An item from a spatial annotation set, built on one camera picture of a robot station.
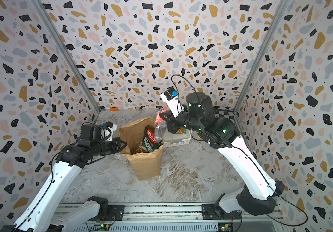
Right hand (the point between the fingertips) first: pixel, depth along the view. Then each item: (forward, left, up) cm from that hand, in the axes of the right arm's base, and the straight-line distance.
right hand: (161, 114), depth 56 cm
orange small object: (+49, +50, -44) cm, 83 cm away
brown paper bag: (-9, +8, -26) cm, 29 cm away
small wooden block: (+51, +29, -45) cm, 74 cm away
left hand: (-1, +18, -20) cm, 27 cm away
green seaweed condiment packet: (+6, +11, -31) cm, 33 cm away
